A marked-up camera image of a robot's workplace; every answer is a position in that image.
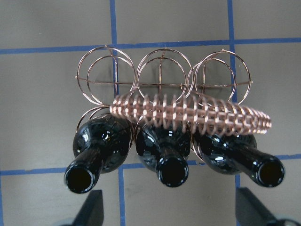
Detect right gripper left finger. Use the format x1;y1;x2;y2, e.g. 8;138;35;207
71;190;103;226

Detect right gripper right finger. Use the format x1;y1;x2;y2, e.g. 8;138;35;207
235;187;279;226

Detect dark wine bottle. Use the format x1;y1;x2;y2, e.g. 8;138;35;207
193;133;285;187
135;124;191;187
64;113;133;194

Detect copper wire bottle basket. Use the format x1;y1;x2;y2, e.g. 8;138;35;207
74;44;272;165

